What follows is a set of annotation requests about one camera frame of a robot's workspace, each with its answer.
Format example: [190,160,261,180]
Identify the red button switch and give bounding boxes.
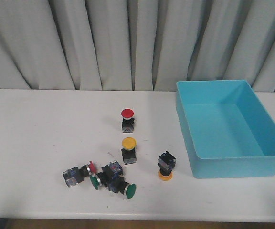
[63,161,96,188]
[121,108,135,133]

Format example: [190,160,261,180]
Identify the light blue plastic box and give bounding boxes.
[176,80,275,178]

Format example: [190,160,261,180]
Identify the grey pleated curtain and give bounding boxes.
[0,0,275,92]

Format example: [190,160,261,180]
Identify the upside-down yellow button switch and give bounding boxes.
[158,151,176,181]

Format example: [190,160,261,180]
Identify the green button switch left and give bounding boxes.
[90,160,123,190]

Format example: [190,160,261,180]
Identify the green button switch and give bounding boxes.
[90,160,123,190]
[108,177,137,199]

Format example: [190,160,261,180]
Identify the green button switch right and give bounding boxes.
[108,177,137,199]

